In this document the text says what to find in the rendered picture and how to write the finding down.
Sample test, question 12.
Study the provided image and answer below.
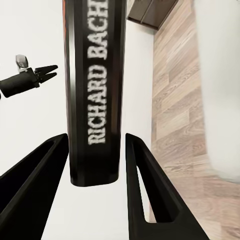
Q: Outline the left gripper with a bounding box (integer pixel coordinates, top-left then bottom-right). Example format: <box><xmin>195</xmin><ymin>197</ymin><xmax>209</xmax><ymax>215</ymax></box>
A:
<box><xmin>9</xmin><ymin>65</ymin><xmax>58</xmax><ymax>94</ymax></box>

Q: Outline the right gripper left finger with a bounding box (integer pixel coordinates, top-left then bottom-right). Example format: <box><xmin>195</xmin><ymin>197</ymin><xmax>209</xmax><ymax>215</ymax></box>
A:
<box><xmin>0</xmin><ymin>133</ymin><xmax>69</xmax><ymax>240</ymax></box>

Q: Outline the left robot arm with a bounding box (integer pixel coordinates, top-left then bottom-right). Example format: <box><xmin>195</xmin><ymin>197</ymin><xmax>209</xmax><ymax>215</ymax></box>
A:
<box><xmin>0</xmin><ymin>54</ymin><xmax>58</xmax><ymax>98</ymax></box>

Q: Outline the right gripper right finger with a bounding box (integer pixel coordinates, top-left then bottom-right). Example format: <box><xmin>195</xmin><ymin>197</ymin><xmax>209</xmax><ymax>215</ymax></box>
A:
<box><xmin>125</xmin><ymin>133</ymin><xmax>210</xmax><ymax>240</ymax></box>

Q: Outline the hardback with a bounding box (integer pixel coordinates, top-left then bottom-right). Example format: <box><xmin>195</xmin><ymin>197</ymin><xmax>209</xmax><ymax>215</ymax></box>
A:
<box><xmin>62</xmin><ymin>0</ymin><xmax>128</xmax><ymax>187</ymax></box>

